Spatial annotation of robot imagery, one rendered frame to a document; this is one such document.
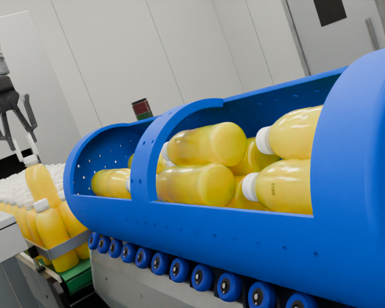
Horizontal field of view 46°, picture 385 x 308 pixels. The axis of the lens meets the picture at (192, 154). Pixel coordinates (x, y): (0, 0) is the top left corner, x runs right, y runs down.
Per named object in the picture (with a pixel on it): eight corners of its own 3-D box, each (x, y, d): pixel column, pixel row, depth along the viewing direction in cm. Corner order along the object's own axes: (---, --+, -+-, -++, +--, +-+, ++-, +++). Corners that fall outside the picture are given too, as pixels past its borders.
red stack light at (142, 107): (139, 114, 167) (135, 104, 166) (132, 116, 172) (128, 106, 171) (154, 108, 170) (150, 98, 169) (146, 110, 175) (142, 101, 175)
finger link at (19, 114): (4, 100, 128) (8, 98, 129) (27, 133, 131) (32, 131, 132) (6, 98, 125) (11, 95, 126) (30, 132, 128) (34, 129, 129)
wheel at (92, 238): (95, 232, 117) (102, 234, 118) (89, 231, 121) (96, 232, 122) (90, 250, 117) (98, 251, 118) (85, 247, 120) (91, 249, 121)
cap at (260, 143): (266, 156, 62) (257, 156, 63) (286, 151, 64) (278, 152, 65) (261, 127, 62) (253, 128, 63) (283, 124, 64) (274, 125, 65)
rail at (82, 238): (54, 260, 121) (49, 249, 120) (52, 259, 122) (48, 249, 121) (173, 195, 141) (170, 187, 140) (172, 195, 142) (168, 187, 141)
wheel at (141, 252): (145, 247, 92) (154, 249, 93) (136, 244, 96) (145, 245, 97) (140, 269, 91) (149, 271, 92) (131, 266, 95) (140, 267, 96)
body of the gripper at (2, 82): (-19, 81, 120) (-4, 114, 122) (12, 72, 124) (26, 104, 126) (-22, 86, 127) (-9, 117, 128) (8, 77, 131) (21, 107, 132)
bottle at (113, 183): (84, 187, 108) (113, 189, 92) (100, 163, 110) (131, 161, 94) (107, 203, 111) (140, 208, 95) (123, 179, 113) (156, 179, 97)
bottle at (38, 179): (69, 217, 130) (44, 157, 128) (46, 227, 128) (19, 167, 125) (66, 213, 137) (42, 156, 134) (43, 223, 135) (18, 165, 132)
